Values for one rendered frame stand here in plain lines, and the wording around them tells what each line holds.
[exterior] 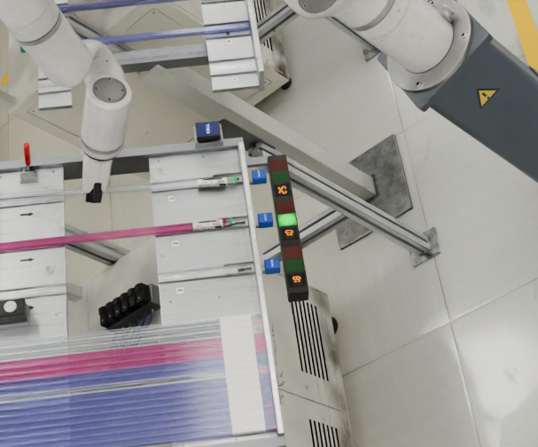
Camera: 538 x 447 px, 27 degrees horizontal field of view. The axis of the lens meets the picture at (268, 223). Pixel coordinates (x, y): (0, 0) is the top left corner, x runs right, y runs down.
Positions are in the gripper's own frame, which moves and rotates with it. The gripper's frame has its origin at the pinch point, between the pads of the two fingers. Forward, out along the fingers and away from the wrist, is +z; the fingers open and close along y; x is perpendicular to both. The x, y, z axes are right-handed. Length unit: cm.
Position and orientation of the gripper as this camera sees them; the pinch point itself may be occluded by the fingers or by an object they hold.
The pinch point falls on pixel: (94, 191)
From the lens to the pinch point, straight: 231.3
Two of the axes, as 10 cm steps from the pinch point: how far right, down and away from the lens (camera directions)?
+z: -2.1, 5.7, 8.0
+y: 0.7, 8.2, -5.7
